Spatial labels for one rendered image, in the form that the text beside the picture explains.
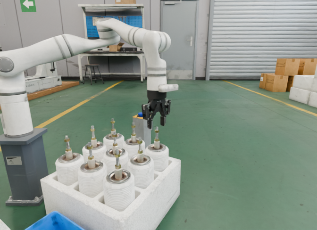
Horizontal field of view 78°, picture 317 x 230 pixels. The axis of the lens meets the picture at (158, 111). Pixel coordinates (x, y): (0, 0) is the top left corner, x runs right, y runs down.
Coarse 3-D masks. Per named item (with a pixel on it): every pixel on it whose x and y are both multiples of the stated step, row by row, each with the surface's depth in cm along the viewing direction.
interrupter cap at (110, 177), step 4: (112, 172) 63; (124, 172) 63; (128, 172) 62; (108, 176) 61; (112, 176) 61; (124, 176) 61; (128, 176) 61; (108, 180) 58; (112, 180) 59; (116, 180) 59; (120, 180) 59; (124, 180) 59
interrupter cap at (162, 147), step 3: (150, 144) 83; (153, 144) 83; (159, 144) 83; (162, 144) 83; (150, 147) 80; (153, 147) 81; (159, 147) 81; (162, 147) 80; (165, 147) 80; (150, 150) 78; (153, 150) 77; (156, 150) 78; (159, 150) 77; (162, 150) 78
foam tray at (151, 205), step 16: (176, 160) 85; (48, 176) 73; (160, 176) 73; (176, 176) 83; (48, 192) 70; (64, 192) 65; (144, 192) 64; (160, 192) 71; (176, 192) 86; (48, 208) 73; (64, 208) 67; (80, 208) 62; (96, 208) 58; (112, 208) 58; (128, 208) 58; (144, 208) 62; (160, 208) 73; (80, 224) 64; (96, 224) 59; (112, 224) 55; (128, 224) 55; (144, 224) 64
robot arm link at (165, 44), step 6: (138, 30) 72; (144, 30) 72; (138, 36) 71; (162, 36) 67; (168, 36) 69; (138, 42) 72; (162, 42) 67; (168, 42) 69; (162, 48) 69; (168, 48) 71
